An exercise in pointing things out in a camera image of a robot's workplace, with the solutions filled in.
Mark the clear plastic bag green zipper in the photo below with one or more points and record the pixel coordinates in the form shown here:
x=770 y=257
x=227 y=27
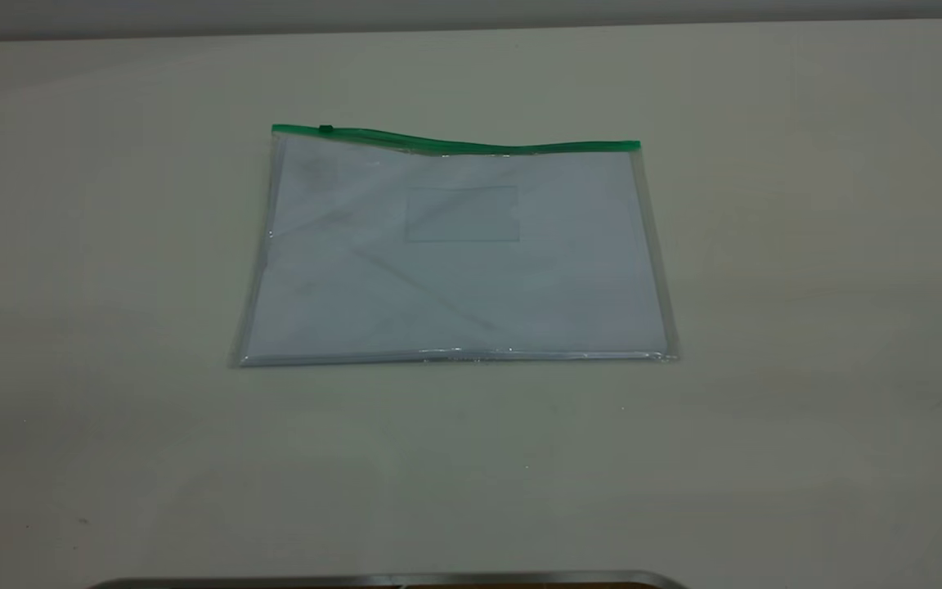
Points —
x=455 y=327

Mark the grey metal rim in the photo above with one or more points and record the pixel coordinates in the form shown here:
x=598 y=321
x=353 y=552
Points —
x=389 y=582

